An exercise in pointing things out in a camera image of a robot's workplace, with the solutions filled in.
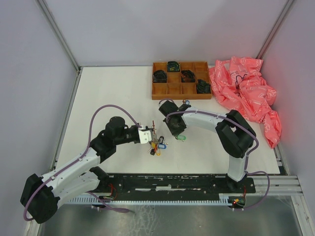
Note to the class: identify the keyring bunch with red opener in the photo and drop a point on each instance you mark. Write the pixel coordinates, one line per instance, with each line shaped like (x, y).
(157, 143)

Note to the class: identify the wooden compartment tray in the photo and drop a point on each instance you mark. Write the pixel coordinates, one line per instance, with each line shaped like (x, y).
(180, 80)

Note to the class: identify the black item left compartment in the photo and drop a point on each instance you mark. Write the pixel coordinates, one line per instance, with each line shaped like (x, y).
(159, 76)

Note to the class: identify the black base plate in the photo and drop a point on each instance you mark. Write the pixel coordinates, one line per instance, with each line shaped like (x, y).
(172, 186)

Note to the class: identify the aluminium frame rail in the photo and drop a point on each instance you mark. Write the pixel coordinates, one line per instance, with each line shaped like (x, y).
(43, 5)

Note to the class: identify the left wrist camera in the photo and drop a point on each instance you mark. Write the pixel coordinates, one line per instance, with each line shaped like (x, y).
(145, 136)

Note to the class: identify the pink plastic bag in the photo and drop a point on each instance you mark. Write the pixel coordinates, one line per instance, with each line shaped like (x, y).
(237, 84)

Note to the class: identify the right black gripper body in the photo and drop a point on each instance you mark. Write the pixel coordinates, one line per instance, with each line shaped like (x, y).
(175, 130)

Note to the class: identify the black item middle compartment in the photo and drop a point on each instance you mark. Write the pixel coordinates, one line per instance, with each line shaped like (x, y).
(187, 76)

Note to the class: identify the black item right compartment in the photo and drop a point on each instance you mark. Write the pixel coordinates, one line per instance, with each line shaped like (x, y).
(202, 87)

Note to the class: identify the black item compartment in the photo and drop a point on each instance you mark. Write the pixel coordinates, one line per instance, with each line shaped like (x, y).
(187, 76)
(202, 87)
(173, 66)
(159, 76)

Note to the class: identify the white slotted cable duct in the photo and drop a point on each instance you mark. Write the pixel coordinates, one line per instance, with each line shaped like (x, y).
(220, 200)

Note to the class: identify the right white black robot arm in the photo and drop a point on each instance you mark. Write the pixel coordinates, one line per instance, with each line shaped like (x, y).
(235, 134)

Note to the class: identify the black item top compartment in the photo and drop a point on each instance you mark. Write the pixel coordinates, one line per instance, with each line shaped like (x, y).
(173, 66)

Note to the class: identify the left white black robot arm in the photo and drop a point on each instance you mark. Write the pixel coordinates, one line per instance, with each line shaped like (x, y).
(43, 195)

